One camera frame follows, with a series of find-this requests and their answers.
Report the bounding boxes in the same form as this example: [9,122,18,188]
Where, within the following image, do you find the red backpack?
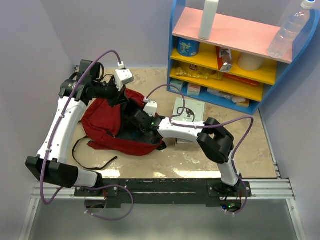
[71,89,167,160]

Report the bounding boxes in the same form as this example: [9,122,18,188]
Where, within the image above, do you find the white booklet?
[172,97,205,123]

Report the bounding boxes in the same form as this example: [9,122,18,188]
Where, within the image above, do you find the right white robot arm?
[129,110,241,197]

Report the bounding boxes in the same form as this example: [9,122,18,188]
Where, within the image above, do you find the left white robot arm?
[25,60,134,196]

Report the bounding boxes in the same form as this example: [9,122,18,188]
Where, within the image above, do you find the teal tissue pack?
[169,78,185,93]

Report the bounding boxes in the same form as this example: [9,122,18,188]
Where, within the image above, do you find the pink tissue pack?
[187,82,201,97]

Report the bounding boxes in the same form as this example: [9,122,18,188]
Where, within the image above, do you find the yellow snack bag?
[175,61,224,81]

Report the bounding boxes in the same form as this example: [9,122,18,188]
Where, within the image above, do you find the blue round tin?
[177,37,200,57]

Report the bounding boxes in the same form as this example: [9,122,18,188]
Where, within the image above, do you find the white wrapped packs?
[207,88,250,108]

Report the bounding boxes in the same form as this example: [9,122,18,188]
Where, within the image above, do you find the blue wooden shelf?
[167,0,320,115]

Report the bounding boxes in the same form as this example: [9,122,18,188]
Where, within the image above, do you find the red snack box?
[216,46,233,73]

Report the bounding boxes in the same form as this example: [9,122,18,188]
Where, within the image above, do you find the red flat box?
[223,73,259,87]

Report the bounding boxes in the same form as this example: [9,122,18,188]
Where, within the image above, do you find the white paper roll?
[237,52,265,72]

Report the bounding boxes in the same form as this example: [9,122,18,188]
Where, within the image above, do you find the white bottle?
[198,0,219,40]

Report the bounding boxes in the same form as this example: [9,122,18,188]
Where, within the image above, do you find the clear plastic water bottle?
[266,0,316,59]

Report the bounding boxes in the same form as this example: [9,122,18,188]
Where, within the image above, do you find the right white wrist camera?
[143,100,158,117]

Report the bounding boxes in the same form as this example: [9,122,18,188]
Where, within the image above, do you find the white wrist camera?
[114,69,134,92]
[143,100,158,117]

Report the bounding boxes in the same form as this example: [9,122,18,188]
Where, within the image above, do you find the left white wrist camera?
[114,69,134,92]

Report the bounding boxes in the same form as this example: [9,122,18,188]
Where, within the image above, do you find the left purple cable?
[39,49,136,221]

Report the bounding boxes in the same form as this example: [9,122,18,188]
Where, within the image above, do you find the purple cable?
[39,49,136,221]
[145,84,255,215]

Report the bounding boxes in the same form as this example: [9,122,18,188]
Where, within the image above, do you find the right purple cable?
[145,84,255,215]

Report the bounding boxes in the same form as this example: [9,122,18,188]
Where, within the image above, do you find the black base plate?
[74,178,252,211]

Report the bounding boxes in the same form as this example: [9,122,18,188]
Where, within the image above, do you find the aluminium rail frame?
[18,65,307,240]

